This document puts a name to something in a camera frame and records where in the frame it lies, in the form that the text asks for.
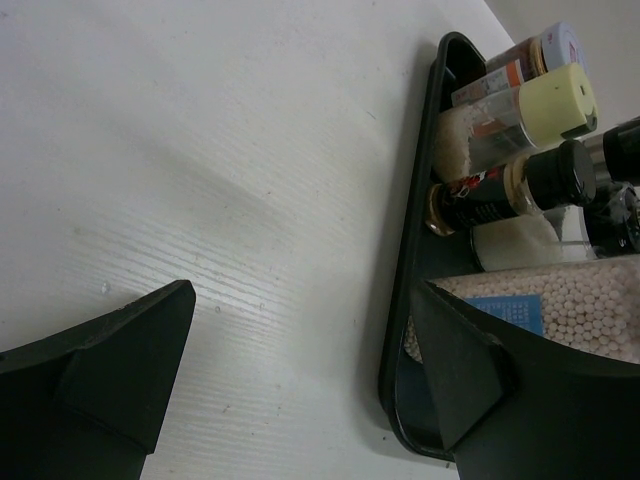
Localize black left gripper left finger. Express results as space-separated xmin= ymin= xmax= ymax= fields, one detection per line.
xmin=1 ymin=280 xmax=196 ymax=479

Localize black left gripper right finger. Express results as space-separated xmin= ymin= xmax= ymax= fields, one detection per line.
xmin=411 ymin=282 xmax=639 ymax=479

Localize tall blue-label bead jar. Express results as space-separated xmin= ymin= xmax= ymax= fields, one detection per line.
xmin=435 ymin=255 xmax=639 ymax=364

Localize black plastic tray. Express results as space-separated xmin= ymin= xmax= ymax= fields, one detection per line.
xmin=377 ymin=32 xmax=486 ymax=463

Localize black-cap grinder white salt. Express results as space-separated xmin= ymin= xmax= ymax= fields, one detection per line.
xmin=469 ymin=115 xmax=640 ymax=274

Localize small black-cap dark bottle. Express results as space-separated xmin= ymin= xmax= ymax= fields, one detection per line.
xmin=425 ymin=140 xmax=596 ymax=236

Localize yellow-cap clear spice bottle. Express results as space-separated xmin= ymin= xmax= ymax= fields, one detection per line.
xmin=432 ymin=63 xmax=599 ymax=181

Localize white-lid brown spice jar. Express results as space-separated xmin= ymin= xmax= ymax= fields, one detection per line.
xmin=451 ymin=21 xmax=589 ymax=107

